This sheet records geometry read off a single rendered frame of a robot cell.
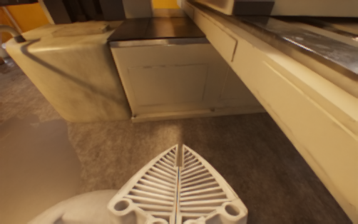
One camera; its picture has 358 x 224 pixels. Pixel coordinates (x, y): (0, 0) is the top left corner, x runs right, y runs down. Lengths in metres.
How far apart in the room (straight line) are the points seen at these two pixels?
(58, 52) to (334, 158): 1.10
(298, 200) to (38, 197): 1.42
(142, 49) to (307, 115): 0.77
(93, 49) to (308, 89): 0.90
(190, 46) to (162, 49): 0.16
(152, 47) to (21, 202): 1.11
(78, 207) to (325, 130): 0.61
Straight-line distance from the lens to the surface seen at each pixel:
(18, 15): 4.14
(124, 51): 0.87
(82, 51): 0.96
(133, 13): 1.45
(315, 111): 0.30
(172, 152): 0.17
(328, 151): 0.30
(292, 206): 1.03
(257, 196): 0.95
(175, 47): 0.85
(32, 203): 1.16
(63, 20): 1.65
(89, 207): 0.55
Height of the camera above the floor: 0.83
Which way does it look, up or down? 44 degrees down
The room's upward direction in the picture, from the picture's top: 1 degrees counter-clockwise
